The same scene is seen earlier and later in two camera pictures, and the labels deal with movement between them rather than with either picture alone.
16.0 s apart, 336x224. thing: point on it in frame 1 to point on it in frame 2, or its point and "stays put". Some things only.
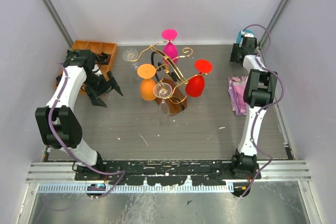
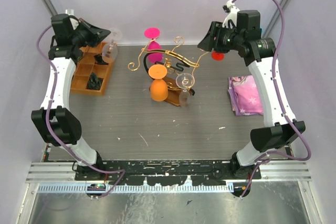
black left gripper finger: [113, 83] to [101, 33]
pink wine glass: [169, 49] to [152, 33]
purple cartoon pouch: [237, 86] stays put
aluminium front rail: [61, 177] stays put
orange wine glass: [147, 71] to [158, 88]
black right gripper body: [235, 49] to [231, 39]
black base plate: [164, 172] stays put
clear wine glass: [131, 54] to [109, 49]
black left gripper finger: [96, 101] to [91, 42]
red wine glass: [195, 87] to [217, 56]
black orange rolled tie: [102, 59] stays put
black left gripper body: [97, 84] to [83, 31]
